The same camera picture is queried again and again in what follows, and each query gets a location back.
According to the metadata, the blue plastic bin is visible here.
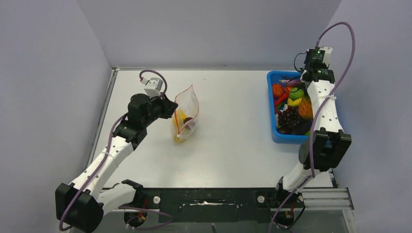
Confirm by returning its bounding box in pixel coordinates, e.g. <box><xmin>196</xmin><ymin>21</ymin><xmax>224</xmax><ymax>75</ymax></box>
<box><xmin>266</xmin><ymin>70</ymin><xmax>344</xmax><ymax>144</ymax></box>

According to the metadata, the toy red chili pepper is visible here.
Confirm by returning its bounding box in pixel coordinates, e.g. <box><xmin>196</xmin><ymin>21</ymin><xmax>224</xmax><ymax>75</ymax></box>
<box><xmin>274</xmin><ymin>93</ymin><xmax>289</xmax><ymax>108</ymax></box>

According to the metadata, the toy green custard apple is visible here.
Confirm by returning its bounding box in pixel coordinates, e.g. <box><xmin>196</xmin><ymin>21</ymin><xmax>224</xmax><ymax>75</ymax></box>
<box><xmin>289</xmin><ymin>87</ymin><xmax>305</xmax><ymax>100</ymax></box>

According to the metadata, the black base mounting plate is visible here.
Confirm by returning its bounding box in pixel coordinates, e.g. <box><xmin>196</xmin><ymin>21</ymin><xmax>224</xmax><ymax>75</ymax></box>
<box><xmin>112</xmin><ymin>179</ymin><xmax>303</xmax><ymax>229</ymax></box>

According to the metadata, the purple cable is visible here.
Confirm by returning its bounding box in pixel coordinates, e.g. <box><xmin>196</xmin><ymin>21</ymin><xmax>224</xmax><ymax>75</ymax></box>
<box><xmin>269</xmin><ymin>21</ymin><xmax>356</xmax><ymax>233</ymax></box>
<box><xmin>58</xmin><ymin>69</ymin><xmax>168</xmax><ymax>232</ymax></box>

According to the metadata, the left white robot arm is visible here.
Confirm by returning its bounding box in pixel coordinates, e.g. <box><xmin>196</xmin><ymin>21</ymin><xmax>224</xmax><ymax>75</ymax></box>
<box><xmin>55</xmin><ymin>93</ymin><xmax>178</xmax><ymax>233</ymax></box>

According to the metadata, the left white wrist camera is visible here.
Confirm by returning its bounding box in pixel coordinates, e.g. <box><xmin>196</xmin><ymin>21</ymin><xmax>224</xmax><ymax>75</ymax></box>
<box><xmin>141</xmin><ymin>78</ymin><xmax>164</xmax><ymax>98</ymax></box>

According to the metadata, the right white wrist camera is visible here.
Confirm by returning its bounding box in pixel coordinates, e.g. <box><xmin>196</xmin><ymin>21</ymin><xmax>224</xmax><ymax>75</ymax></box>
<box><xmin>320</xmin><ymin>46</ymin><xmax>333</xmax><ymax>68</ymax></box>

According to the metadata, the toy purple eggplant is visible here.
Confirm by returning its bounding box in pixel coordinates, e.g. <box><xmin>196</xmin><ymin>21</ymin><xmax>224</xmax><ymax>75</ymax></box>
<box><xmin>279</xmin><ymin>76</ymin><xmax>304</xmax><ymax>87</ymax></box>

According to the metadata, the toy pineapple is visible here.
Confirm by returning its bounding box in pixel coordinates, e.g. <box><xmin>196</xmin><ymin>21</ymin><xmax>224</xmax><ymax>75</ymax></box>
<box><xmin>298</xmin><ymin>97</ymin><xmax>313</xmax><ymax>120</ymax></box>

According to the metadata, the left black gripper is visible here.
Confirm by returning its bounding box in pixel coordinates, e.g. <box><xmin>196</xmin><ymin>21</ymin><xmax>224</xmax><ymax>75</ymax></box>
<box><xmin>142</xmin><ymin>92</ymin><xmax>178</xmax><ymax>127</ymax></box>

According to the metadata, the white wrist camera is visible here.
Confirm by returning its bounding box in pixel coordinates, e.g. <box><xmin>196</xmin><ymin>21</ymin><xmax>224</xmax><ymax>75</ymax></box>
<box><xmin>320</xmin><ymin>46</ymin><xmax>333</xmax><ymax>68</ymax></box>
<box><xmin>141</xmin><ymin>78</ymin><xmax>164</xmax><ymax>98</ymax></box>

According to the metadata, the toy yellow starfruit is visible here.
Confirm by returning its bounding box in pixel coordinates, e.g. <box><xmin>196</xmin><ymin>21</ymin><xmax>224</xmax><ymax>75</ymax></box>
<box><xmin>287</xmin><ymin>98</ymin><xmax>302</xmax><ymax>107</ymax></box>

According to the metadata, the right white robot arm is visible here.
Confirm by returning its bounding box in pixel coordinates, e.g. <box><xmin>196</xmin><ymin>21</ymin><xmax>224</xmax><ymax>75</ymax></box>
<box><xmin>273</xmin><ymin>47</ymin><xmax>352</xmax><ymax>207</ymax></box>

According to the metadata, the toy purple grape bunch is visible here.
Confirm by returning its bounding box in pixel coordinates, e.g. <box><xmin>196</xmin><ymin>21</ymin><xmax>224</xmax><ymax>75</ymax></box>
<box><xmin>277</xmin><ymin>107</ymin><xmax>304</xmax><ymax>129</ymax></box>

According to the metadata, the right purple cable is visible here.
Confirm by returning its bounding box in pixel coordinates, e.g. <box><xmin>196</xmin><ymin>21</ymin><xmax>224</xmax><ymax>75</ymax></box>
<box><xmin>269</xmin><ymin>21</ymin><xmax>356</xmax><ymax>233</ymax></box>

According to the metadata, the clear zip top bag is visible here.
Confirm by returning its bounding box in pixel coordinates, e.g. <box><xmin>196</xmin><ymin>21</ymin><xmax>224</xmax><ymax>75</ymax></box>
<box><xmin>171</xmin><ymin>85</ymin><xmax>200</xmax><ymax>142</ymax></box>

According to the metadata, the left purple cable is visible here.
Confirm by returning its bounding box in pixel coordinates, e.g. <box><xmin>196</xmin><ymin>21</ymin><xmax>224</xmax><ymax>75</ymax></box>
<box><xmin>58</xmin><ymin>69</ymin><xmax>168</xmax><ymax>232</ymax></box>

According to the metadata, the toy dark passion fruit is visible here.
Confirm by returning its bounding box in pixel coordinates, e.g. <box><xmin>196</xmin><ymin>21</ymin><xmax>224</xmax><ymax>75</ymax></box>
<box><xmin>183</xmin><ymin>117</ymin><xmax>195</xmax><ymax>129</ymax></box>

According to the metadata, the toy yellow mango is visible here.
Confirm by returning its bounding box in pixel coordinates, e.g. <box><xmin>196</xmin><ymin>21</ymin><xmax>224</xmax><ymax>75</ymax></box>
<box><xmin>172</xmin><ymin>109</ymin><xmax>187</xmax><ymax>143</ymax></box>

